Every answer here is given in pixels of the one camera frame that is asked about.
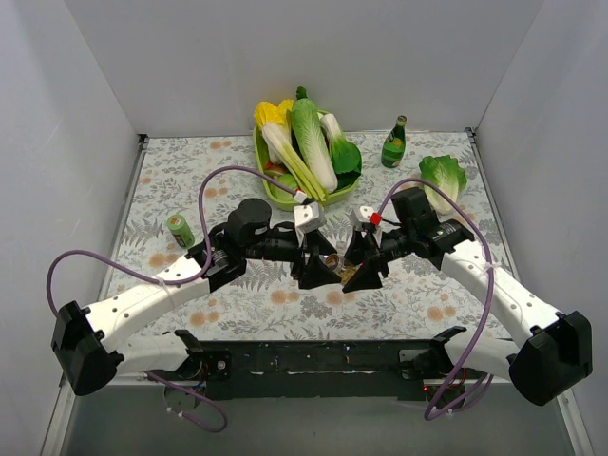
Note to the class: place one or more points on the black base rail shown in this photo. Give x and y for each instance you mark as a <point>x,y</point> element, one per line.
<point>308,369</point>

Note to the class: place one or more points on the green pill bottle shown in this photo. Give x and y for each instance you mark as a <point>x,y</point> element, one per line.
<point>181,231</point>

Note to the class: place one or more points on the green plastic basket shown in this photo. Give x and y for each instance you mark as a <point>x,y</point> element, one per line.
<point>272,167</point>

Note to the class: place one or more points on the napa cabbage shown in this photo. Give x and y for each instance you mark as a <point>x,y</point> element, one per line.
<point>306,126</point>

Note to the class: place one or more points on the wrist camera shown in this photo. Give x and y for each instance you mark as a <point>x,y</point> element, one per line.
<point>308,214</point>
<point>365,220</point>

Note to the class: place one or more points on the romaine lettuce head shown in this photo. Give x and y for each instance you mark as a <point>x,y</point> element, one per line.
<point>446,173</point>

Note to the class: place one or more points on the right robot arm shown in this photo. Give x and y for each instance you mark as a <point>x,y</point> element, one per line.
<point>546,351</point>

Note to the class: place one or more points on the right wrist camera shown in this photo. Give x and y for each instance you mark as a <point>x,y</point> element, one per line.
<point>365,220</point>

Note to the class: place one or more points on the floral table mat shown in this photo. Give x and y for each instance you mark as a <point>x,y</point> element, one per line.
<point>204,179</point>

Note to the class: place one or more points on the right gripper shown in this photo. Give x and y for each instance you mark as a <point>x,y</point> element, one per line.
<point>372,252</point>

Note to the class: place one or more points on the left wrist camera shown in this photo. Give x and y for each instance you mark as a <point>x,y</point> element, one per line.
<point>308,214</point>

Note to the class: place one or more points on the green glass bottle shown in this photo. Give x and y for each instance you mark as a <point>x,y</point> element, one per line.
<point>394,146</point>

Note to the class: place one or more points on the celery stalks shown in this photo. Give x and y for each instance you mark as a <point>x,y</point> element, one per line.
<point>277,142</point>

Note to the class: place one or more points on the round green cabbage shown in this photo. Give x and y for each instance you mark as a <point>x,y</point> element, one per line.
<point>285,181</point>

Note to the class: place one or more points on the yellow leafy cabbage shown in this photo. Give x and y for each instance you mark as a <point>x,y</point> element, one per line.
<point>268,113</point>

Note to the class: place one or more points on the grey weekly pill organizer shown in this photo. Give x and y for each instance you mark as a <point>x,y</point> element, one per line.
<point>341,247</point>

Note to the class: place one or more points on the bok choy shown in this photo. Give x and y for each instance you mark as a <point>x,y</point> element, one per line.
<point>345,155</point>

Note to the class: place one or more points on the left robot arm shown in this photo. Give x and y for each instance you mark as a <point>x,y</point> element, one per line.
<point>98,342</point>

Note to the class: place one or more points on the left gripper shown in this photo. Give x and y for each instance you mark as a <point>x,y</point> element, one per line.
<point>300,255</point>

